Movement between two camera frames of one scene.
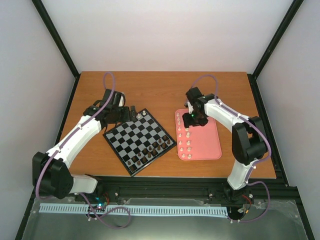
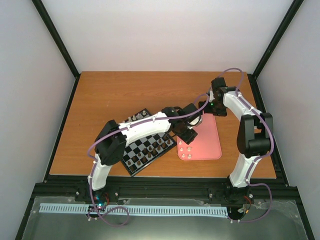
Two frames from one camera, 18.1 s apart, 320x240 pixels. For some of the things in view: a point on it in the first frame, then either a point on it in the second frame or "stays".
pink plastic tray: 198,143 stays
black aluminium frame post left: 41,10 stays
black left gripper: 127,116 → 189,138
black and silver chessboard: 140,144 stays
